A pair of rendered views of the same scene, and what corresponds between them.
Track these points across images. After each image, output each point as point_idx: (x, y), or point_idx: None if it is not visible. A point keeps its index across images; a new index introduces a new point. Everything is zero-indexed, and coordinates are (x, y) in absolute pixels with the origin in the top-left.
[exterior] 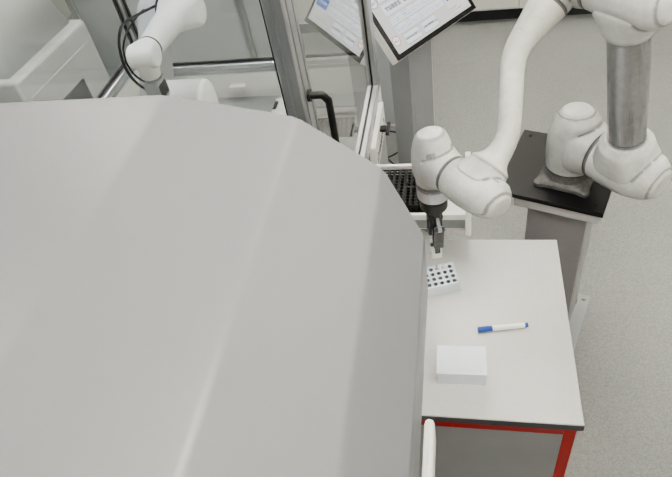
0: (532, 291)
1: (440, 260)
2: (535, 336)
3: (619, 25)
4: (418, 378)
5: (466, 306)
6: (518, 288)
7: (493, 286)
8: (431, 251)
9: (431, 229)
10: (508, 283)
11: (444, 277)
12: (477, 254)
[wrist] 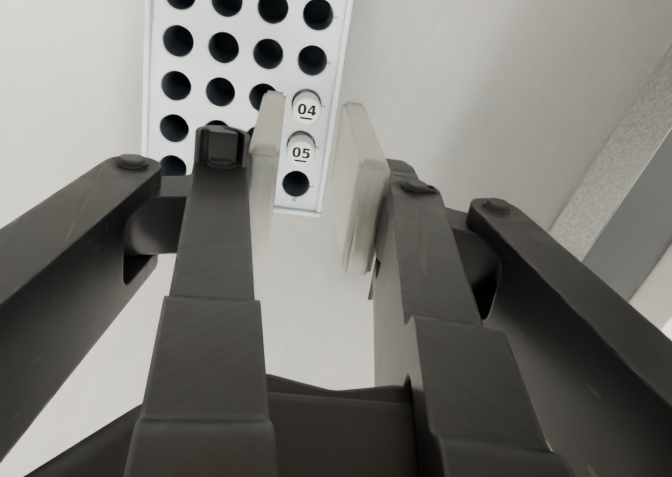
0: (57, 451)
1: (413, 152)
2: None
3: None
4: None
5: (32, 153)
6: (90, 412)
7: (133, 325)
8: (342, 119)
9: (388, 247)
10: (132, 388)
11: (216, 119)
12: (365, 338)
